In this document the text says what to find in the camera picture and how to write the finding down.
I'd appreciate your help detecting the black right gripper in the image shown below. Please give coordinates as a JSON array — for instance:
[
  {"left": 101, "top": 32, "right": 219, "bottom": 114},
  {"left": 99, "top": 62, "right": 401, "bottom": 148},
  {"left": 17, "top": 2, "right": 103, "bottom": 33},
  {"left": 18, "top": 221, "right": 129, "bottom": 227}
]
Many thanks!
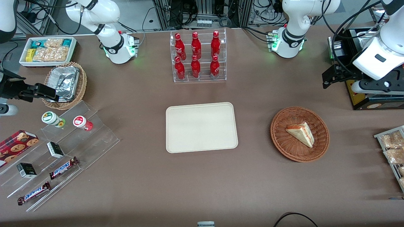
[{"left": 0, "top": 70, "right": 60, "bottom": 102}]

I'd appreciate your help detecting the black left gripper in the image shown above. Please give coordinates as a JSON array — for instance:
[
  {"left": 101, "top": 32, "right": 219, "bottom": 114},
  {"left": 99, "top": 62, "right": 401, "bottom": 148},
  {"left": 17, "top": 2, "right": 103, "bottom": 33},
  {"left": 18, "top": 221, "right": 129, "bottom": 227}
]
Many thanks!
[{"left": 322, "top": 61, "right": 363, "bottom": 89}]

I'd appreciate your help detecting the triangular sandwich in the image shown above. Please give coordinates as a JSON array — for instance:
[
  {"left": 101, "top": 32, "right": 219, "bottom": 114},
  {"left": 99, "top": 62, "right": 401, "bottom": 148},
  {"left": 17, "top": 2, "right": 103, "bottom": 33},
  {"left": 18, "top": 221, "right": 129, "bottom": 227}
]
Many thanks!
[{"left": 286, "top": 122, "right": 315, "bottom": 148}]

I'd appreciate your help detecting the light tan wicker basket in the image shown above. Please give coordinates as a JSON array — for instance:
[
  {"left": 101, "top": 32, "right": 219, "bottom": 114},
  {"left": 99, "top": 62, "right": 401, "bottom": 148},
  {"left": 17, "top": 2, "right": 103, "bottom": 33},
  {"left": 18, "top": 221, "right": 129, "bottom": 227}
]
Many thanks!
[{"left": 42, "top": 62, "right": 87, "bottom": 110}]

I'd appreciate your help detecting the brown round wicker basket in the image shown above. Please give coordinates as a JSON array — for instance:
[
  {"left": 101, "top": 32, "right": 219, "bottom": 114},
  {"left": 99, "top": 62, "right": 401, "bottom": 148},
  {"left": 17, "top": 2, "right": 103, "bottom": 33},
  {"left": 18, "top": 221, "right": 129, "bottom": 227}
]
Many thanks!
[{"left": 270, "top": 107, "right": 330, "bottom": 163}]

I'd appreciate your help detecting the cream rectangular tray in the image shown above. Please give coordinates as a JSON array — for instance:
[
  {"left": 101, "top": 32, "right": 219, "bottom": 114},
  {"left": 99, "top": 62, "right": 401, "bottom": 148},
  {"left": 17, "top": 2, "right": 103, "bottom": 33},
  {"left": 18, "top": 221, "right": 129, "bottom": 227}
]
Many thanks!
[{"left": 166, "top": 102, "right": 239, "bottom": 154}]

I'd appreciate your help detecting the green lidded yogurt cup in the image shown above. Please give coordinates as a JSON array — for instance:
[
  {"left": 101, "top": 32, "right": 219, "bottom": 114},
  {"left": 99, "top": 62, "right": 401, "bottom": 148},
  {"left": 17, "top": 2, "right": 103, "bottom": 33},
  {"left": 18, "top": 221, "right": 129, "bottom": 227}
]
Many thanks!
[{"left": 41, "top": 111, "right": 66, "bottom": 128}]

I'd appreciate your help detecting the aluminium foil container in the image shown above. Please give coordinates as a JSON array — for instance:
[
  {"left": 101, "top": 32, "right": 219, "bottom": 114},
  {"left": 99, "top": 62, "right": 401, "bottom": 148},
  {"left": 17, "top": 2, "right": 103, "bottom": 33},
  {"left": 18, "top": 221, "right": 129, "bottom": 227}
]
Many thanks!
[{"left": 47, "top": 66, "right": 79, "bottom": 102}]

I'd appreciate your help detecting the clear cracker packet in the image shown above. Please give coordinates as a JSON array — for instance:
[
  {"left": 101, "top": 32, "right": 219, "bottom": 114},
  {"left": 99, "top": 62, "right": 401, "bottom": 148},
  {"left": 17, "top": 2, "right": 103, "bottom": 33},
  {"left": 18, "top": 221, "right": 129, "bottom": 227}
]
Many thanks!
[
  {"left": 44, "top": 38, "right": 63, "bottom": 48},
  {"left": 33, "top": 47, "right": 69, "bottom": 62}
]

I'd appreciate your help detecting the red lidded yogurt cup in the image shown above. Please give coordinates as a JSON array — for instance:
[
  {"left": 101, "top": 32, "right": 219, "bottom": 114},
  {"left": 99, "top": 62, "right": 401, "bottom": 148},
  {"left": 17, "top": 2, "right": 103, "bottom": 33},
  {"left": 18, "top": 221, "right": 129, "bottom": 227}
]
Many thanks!
[{"left": 73, "top": 116, "right": 93, "bottom": 131}]

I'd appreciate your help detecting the white rectangular snack bin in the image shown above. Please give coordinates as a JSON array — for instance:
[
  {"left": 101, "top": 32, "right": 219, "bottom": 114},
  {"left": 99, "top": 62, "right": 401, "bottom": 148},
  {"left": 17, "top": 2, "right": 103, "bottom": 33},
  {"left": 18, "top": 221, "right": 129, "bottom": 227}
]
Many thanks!
[{"left": 19, "top": 37, "right": 77, "bottom": 67}]

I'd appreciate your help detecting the red chocolate cookie box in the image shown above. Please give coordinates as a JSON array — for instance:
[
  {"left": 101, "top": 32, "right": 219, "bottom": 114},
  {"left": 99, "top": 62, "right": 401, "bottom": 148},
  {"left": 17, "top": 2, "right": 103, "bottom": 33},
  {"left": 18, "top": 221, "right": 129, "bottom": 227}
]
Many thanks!
[{"left": 0, "top": 130, "right": 39, "bottom": 167}]

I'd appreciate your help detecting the small black carton box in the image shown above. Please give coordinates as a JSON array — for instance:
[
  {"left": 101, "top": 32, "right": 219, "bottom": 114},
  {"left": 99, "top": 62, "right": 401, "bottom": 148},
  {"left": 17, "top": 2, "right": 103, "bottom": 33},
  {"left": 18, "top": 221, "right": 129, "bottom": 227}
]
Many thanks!
[
  {"left": 16, "top": 163, "right": 37, "bottom": 178},
  {"left": 47, "top": 142, "right": 64, "bottom": 158}
]

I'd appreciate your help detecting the clear acrylic stepped shelf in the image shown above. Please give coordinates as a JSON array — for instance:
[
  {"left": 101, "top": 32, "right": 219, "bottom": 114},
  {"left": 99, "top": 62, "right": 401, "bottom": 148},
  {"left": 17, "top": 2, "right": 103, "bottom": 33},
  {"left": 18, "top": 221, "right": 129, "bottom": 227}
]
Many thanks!
[{"left": 0, "top": 100, "right": 120, "bottom": 212}]

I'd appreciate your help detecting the Snickers chocolate bar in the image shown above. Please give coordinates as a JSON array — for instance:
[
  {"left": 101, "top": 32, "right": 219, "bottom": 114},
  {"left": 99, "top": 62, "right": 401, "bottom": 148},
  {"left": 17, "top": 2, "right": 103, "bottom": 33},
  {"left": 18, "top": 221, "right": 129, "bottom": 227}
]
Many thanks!
[
  {"left": 49, "top": 157, "right": 79, "bottom": 180},
  {"left": 17, "top": 182, "right": 51, "bottom": 206}
]

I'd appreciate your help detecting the clear bagged snack packet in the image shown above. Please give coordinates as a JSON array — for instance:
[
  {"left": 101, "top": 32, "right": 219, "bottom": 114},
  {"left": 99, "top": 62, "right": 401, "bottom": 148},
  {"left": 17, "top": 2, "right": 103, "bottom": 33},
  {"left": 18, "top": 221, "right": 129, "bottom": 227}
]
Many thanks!
[
  {"left": 380, "top": 132, "right": 404, "bottom": 148},
  {"left": 383, "top": 148, "right": 404, "bottom": 164}
]

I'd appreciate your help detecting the red cola bottle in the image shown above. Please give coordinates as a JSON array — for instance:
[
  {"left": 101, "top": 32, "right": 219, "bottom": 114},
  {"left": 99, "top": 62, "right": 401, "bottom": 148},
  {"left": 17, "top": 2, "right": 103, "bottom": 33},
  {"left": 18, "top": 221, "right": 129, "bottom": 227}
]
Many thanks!
[
  {"left": 211, "top": 31, "right": 221, "bottom": 57},
  {"left": 191, "top": 32, "right": 202, "bottom": 59},
  {"left": 175, "top": 56, "right": 186, "bottom": 80},
  {"left": 210, "top": 55, "right": 220, "bottom": 79},
  {"left": 175, "top": 33, "right": 187, "bottom": 60},
  {"left": 191, "top": 55, "right": 201, "bottom": 79}
]

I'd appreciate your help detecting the clear acrylic bottle rack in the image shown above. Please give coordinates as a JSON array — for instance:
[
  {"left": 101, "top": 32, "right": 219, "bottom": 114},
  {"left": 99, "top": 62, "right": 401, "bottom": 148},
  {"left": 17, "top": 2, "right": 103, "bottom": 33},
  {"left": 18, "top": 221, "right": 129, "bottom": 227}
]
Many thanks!
[{"left": 170, "top": 28, "right": 227, "bottom": 83}]

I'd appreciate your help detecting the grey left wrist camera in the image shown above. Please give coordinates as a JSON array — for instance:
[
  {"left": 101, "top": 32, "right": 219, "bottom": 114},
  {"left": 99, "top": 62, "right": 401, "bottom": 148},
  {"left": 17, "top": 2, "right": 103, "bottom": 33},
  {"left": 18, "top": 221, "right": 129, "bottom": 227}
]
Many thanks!
[{"left": 351, "top": 79, "right": 404, "bottom": 95}]

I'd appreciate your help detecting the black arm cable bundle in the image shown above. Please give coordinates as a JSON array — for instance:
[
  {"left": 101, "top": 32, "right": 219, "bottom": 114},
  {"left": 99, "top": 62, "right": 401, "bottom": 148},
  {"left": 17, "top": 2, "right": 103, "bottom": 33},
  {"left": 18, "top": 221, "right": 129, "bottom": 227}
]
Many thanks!
[{"left": 322, "top": 0, "right": 384, "bottom": 76}]

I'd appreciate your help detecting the grey wire rack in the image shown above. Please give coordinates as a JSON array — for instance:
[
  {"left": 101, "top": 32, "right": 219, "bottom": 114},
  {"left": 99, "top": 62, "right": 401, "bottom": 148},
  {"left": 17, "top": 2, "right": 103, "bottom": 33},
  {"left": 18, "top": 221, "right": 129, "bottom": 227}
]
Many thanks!
[{"left": 374, "top": 125, "right": 404, "bottom": 193}]

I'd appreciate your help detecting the black looped cable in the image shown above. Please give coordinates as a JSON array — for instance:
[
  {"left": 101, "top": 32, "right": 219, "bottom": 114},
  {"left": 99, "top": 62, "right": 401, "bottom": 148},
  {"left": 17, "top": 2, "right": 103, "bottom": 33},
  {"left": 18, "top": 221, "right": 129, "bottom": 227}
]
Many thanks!
[{"left": 273, "top": 212, "right": 319, "bottom": 227}]

